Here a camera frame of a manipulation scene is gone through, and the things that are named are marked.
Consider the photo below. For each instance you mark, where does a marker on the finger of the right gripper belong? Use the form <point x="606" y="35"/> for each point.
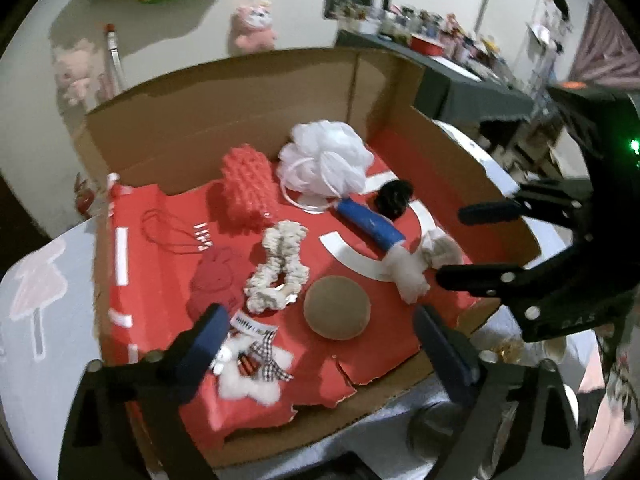
<point x="505" y="210"/>
<point x="492" y="281"/>

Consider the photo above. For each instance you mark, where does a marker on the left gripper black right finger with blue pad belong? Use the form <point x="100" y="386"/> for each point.
<point x="542" y="441"/>

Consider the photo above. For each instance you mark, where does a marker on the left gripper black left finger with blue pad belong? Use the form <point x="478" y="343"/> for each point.
<point x="99" y="440"/>

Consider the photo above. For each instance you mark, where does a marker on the black fuzzy pompom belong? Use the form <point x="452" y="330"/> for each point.
<point x="393" y="198"/>

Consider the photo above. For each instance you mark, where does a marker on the white fluffy soft toy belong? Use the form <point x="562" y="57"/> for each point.
<point x="407" y="269"/>

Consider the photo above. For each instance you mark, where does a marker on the white fluffy star plush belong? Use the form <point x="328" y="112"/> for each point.
<point x="251" y="367"/>

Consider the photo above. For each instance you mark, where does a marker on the white mesh bath loofah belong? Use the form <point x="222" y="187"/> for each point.
<point x="323" y="163"/>

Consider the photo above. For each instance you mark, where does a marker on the brown round cushion puff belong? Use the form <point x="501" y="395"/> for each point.
<point x="337" y="308"/>

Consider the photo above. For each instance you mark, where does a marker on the red knitted soft toy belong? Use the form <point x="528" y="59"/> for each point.
<point x="219" y="278"/>

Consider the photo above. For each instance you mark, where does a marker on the cream rope scrunchie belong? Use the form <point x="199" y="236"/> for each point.
<point x="276" y="282"/>

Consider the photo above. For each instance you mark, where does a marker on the coral pink mesh loofah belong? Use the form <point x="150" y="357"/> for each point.
<point x="249" y="191"/>

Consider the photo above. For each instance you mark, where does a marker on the blue cloth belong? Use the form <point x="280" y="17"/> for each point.
<point x="380" y="229"/>

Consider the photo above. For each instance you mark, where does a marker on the small jar gold beads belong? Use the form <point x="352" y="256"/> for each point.
<point x="509" y="350"/>

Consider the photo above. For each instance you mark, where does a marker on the pink curtain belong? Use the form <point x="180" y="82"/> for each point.
<point x="605" y="56"/>

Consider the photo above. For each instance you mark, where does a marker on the glass jar silver lid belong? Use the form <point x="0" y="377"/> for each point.
<point x="431" y="429"/>

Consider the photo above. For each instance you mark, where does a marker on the table with dark cloth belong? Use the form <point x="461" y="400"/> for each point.
<point x="445" y="92"/>

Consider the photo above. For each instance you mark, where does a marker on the light blue fleece blanket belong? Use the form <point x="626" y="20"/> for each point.
<point x="47" y="339"/>

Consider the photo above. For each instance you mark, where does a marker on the white wardrobe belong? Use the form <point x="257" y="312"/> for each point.
<point x="508" y="27"/>

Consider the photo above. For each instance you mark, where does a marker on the red bowl on table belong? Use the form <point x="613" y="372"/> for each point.
<point x="426" y="45"/>

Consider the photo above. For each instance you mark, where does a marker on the red-lined cardboard box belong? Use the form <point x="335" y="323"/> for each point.
<point x="188" y="164"/>

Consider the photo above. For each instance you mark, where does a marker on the pale pink pig plush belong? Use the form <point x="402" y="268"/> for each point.
<point x="77" y="71"/>

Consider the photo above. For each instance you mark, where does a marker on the red figurine by wall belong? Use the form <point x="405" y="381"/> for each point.
<point x="84" y="197"/>

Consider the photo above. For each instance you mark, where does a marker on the pink bear plush on wall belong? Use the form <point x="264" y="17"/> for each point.
<point x="252" y="28"/>

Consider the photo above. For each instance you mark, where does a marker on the red-tipped stick handle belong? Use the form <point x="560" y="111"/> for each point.
<point x="113" y="51"/>

